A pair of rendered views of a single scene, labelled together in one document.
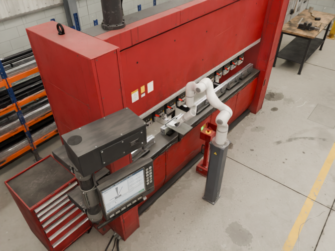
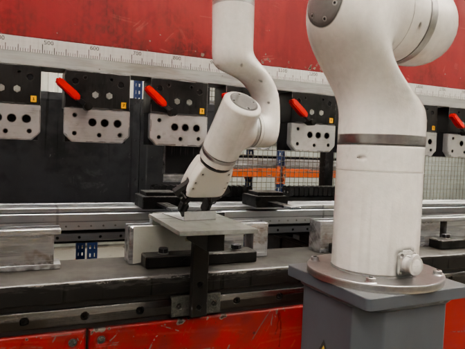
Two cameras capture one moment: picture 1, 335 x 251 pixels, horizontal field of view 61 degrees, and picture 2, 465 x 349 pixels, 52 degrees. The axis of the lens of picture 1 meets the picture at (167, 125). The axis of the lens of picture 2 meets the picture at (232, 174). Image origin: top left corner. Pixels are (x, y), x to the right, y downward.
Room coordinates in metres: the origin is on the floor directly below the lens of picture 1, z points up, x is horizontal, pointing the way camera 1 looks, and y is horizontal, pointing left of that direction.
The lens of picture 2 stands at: (1.62, -0.69, 1.17)
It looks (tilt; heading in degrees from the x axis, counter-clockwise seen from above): 3 degrees down; 26
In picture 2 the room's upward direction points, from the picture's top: 2 degrees clockwise
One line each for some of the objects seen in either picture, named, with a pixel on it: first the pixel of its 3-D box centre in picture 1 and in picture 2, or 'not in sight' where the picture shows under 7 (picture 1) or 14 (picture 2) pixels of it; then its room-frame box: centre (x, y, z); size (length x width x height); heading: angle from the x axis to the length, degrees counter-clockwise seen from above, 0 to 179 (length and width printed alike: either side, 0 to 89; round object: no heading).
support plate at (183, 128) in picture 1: (179, 126); (199, 222); (2.59, -0.14, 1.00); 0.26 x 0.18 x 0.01; 49
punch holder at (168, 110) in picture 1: (168, 104); (174, 113); (2.67, -0.01, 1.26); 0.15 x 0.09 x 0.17; 139
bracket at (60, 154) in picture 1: (85, 147); not in sight; (1.53, 0.61, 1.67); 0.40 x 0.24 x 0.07; 139
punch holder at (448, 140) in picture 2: (216, 72); (454, 133); (3.43, -0.67, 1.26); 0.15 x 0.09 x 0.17; 139
